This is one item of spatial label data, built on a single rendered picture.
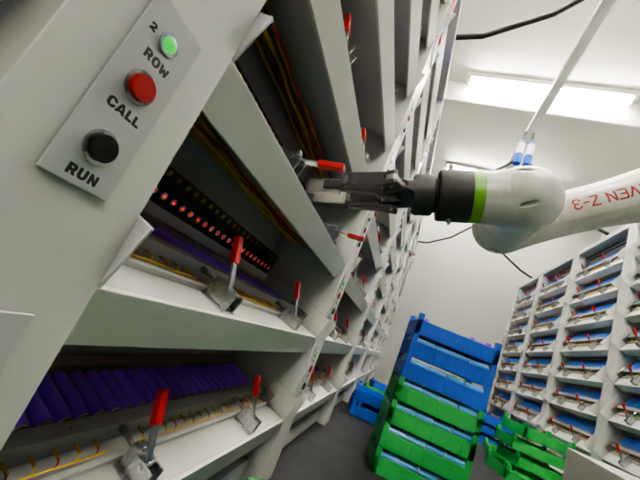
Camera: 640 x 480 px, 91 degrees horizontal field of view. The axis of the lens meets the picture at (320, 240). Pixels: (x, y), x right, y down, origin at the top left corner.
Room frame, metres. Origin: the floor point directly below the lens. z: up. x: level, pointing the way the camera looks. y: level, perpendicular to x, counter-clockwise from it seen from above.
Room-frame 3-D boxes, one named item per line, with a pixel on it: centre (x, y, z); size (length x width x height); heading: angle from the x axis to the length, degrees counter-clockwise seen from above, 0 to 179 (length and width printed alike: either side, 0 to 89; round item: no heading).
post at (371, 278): (1.52, -0.24, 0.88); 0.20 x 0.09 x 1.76; 70
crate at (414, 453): (1.24, -0.62, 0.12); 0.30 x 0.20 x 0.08; 79
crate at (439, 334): (1.24, -0.62, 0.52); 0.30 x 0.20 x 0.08; 79
